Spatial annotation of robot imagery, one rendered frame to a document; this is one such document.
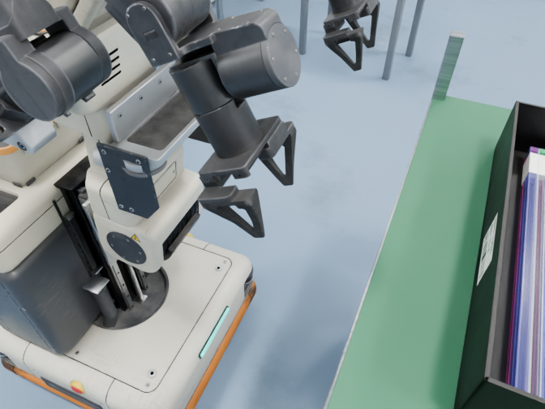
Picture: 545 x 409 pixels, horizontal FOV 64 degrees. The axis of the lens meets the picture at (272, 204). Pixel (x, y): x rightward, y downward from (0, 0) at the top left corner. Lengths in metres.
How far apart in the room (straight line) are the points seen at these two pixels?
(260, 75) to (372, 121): 2.34
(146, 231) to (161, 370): 0.53
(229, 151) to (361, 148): 2.05
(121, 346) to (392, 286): 0.95
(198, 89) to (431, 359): 0.44
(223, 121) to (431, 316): 0.40
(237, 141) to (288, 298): 1.36
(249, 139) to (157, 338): 1.03
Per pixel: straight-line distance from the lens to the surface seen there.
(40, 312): 1.27
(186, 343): 1.40
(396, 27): 3.01
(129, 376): 1.39
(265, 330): 1.71
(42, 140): 0.72
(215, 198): 0.46
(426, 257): 0.74
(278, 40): 0.42
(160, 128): 0.82
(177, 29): 0.43
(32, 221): 1.13
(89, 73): 0.59
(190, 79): 0.45
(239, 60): 0.41
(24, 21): 0.58
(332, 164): 2.36
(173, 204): 1.01
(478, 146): 0.99
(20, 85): 0.59
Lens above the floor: 1.50
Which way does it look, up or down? 45 degrees down
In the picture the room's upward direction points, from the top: straight up
